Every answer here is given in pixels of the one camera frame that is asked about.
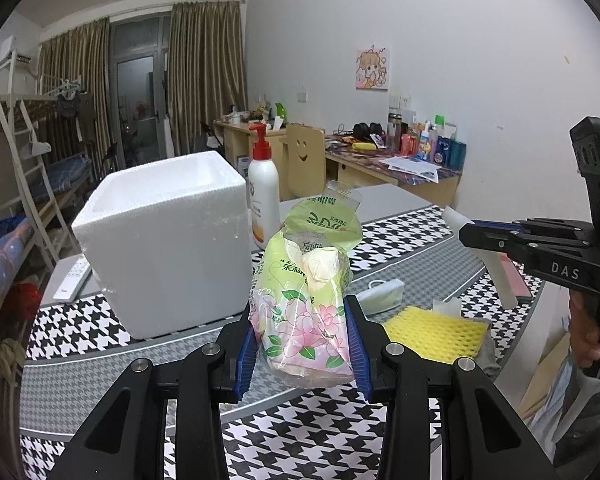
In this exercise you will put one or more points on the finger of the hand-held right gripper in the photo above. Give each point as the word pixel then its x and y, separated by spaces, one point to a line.
pixel 485 240
pixel 500 226

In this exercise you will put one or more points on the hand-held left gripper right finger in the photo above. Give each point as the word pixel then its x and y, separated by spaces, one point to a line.
pixel 360 360

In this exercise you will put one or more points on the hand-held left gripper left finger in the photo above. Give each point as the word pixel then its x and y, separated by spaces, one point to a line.
pixel 245 360

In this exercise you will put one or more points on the floral tissue pack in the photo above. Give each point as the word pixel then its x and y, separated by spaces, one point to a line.
pixel 300 320

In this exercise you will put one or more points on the white foam box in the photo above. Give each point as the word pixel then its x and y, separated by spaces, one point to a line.
pixel 170 250

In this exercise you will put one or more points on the person's right hand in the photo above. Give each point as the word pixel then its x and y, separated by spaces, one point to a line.
pixel 585 330

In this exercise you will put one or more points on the pink flat block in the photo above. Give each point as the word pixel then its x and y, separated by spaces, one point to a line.
pixel 517 280

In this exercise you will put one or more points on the yellow mesh sponge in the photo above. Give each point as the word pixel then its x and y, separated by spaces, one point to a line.
pixel 430 332

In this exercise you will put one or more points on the white papers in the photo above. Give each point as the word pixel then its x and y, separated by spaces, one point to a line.
pixel 412 167

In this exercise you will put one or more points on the group of toiletry bottles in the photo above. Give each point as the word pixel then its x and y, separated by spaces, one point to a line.
pixel 430 145

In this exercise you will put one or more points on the grey cloth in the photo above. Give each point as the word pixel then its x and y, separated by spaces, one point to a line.
pixel 487 355

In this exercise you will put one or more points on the long wooden desk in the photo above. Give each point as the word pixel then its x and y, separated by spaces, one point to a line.
pixel 360 170

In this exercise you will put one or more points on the yellow packet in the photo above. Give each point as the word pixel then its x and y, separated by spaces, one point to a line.
pixel 363 145

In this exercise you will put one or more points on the black bag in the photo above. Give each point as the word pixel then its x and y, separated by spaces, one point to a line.
pixel 367 131

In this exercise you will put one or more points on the white lotion pump bottle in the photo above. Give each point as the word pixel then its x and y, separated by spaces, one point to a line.
pixel 264 195

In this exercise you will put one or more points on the houndstooth tablecloth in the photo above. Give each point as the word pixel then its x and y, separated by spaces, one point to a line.
pixel 80 385

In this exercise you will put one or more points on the white remote control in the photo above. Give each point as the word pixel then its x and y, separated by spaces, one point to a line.
pixel 70 282

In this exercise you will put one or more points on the blue white box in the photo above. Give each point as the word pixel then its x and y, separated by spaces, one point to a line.
pixel 243 165

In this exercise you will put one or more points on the wooden smiley chair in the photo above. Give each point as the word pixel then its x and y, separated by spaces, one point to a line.
pixel 305 160

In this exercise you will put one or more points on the person's grey clothing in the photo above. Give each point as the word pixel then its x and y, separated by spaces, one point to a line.
pixel 590 425

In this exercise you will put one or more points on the small wooden desk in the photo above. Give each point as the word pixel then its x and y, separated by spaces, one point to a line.
pixel 235 140

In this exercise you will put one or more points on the red cloth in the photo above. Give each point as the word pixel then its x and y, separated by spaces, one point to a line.
pixel 27 300

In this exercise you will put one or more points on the green bottle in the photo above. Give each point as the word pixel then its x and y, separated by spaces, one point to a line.
pixel 280 114

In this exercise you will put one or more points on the blue orange quilt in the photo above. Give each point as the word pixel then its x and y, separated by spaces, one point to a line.
pixel 2 270

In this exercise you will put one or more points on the white bed ladder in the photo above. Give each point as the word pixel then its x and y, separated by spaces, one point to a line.
pixel 30 180

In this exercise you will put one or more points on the brown curtain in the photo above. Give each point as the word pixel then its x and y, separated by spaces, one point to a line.
pixel 205 75
pixel 75 85

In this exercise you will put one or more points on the glass balcony door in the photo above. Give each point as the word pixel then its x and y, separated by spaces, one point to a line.
pixel 135 90

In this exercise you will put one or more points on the hanging dark clothes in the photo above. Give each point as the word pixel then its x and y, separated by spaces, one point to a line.
pixel 75 115

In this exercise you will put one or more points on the white air conditioner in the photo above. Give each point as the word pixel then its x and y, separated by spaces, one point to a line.
pixel 15 50

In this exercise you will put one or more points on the double white wall socket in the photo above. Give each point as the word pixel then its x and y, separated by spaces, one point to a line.
pixel 401 101

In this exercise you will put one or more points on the cartoon wall poster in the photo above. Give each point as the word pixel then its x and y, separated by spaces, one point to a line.
pixel 373 69

